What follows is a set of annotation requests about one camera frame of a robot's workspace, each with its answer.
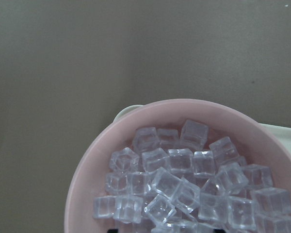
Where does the pink bowl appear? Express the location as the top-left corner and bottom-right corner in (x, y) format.
(64, 99), (291, 233)

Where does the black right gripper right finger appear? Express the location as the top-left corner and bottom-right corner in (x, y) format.
(213, 229), (228, 233)

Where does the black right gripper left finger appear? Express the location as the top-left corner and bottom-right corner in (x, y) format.
(107, 229), (118, 233)

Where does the pile of clear ice cubes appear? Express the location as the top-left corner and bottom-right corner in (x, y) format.
(93, 120), (291, 233)

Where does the cream rectangular tray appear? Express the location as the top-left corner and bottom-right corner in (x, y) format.
(113, 105), (291, 159)

